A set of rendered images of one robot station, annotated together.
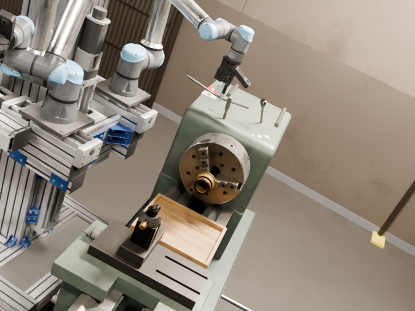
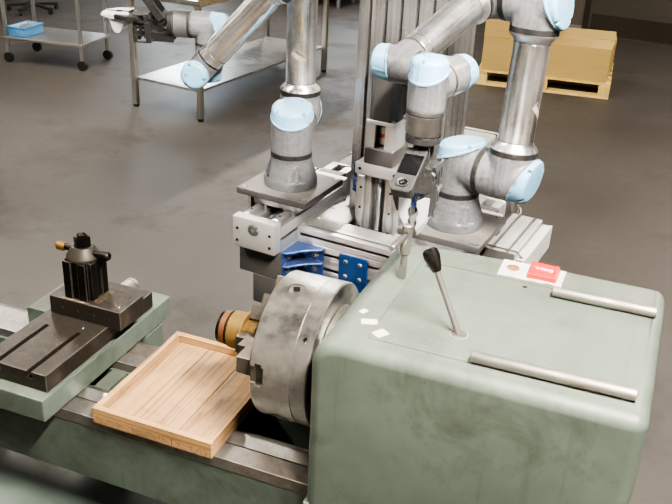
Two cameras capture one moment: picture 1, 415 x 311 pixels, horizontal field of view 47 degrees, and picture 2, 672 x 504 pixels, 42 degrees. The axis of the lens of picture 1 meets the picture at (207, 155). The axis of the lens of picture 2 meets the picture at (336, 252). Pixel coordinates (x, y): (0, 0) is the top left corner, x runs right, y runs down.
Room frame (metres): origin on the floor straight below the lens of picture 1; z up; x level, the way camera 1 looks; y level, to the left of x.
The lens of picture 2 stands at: (2.43, -1.60, 2.10)
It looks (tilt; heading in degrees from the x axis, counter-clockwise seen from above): 26 degrees down; 104
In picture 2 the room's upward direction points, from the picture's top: 3 degrees clockwise
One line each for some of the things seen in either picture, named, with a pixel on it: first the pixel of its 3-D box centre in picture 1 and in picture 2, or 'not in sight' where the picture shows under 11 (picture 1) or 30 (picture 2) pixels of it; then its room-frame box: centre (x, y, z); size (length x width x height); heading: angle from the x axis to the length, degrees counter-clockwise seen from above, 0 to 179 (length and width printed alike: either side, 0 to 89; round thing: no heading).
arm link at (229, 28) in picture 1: (223, 29); (445, 74); (2.20, 0.16, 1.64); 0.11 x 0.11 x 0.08; 69
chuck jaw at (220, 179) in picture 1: (227, 183); (252, 356); (1.90, -0.14, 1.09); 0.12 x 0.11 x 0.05; 83
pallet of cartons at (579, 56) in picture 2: not in sight; (550, 41); (2.29, 6.65, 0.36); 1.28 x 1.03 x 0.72; 167
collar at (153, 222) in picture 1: (150, 216); (83, 250); (1.38, 0.10, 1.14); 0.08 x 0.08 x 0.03
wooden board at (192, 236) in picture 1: (180, 229); (192, 389); (1.71, -0.02, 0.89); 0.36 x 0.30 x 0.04; 83
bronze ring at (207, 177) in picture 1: (204, 182); (241, 330); (1.84, -0.04, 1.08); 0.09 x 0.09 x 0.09; 83
